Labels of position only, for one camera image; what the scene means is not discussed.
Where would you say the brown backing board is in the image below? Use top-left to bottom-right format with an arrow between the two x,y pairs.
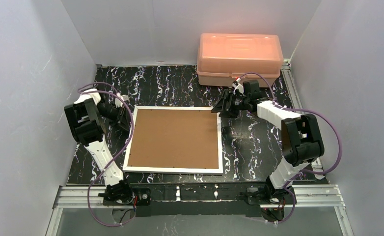
127,109 -> 219,170

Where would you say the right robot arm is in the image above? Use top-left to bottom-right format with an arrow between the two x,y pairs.
211,78 -> 325,191

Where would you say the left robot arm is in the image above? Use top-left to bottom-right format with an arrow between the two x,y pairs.
64,88 -> 132,189

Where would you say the pink plastic storage box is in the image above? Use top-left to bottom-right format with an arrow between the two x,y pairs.
196,33 -> 284,88

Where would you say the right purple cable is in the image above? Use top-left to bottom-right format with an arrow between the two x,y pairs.
234,72 -> 343,225

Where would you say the aluminium rail base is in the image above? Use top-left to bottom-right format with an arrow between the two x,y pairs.
53,184 -> 346,218

